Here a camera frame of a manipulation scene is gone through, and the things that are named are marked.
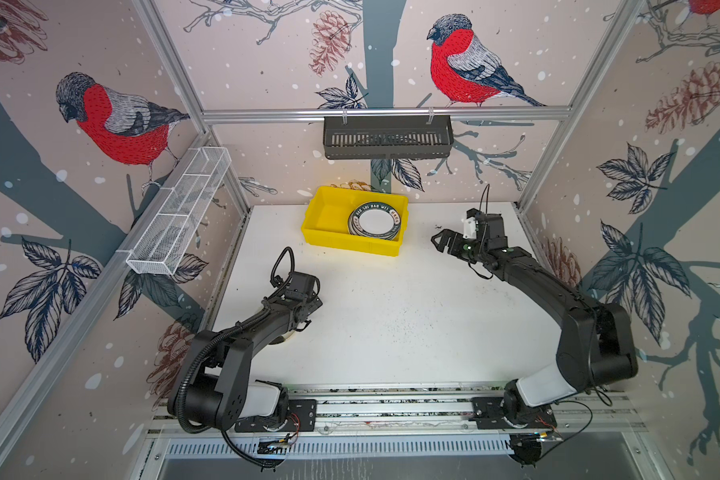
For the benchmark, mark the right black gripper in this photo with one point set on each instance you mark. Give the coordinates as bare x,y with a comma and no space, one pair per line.
455,249

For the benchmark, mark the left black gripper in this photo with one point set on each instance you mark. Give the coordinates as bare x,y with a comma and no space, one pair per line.
314,302

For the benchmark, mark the dark lettered rim white plate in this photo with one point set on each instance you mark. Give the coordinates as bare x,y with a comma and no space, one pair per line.
375,220

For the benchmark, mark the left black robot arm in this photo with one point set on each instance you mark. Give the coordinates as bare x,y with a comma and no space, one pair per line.
212,384

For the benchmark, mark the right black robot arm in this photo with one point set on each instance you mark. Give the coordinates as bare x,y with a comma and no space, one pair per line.
596,345

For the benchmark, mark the yellow plastic bin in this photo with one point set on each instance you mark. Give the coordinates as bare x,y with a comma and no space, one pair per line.
333,216

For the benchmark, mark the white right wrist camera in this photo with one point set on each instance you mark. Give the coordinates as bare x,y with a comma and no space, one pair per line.
470,229

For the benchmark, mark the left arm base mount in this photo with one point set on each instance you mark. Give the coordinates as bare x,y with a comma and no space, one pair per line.
297,416

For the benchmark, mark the black hanging wall basket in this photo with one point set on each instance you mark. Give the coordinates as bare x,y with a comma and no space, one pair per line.
388,138

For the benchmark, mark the white wire mesh shelf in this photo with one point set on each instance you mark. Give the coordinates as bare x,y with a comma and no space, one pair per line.
165,241

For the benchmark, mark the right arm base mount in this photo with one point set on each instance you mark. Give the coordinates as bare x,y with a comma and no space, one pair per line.
493,413

